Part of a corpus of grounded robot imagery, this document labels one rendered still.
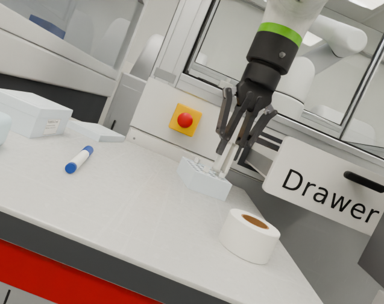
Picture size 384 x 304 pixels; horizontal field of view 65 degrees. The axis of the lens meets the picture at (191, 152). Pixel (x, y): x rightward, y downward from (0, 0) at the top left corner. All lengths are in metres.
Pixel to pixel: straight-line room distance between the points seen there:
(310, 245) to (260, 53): 0.60
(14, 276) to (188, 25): 0.72
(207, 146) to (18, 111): 0.50
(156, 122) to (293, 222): 0.49
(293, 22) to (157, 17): 3.64
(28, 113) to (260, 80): 0.42
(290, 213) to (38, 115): 0.71
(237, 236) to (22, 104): 0.38
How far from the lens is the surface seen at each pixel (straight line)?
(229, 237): 0.39
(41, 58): 1.05
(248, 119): 0.65
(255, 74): 0.63
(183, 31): 0.88
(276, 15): 0.65
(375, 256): 0.65
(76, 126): 0.72
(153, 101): 0.86
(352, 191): 0.63
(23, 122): 0.54
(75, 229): 0.30
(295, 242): 0.97
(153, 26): 4.20
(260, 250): 0.39
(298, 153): 0.57
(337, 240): 1.02
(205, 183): 0.59
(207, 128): 0.85
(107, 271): 0.29
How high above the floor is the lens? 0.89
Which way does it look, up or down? 6 degrees down
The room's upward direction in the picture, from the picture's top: 23 degrees clockwise
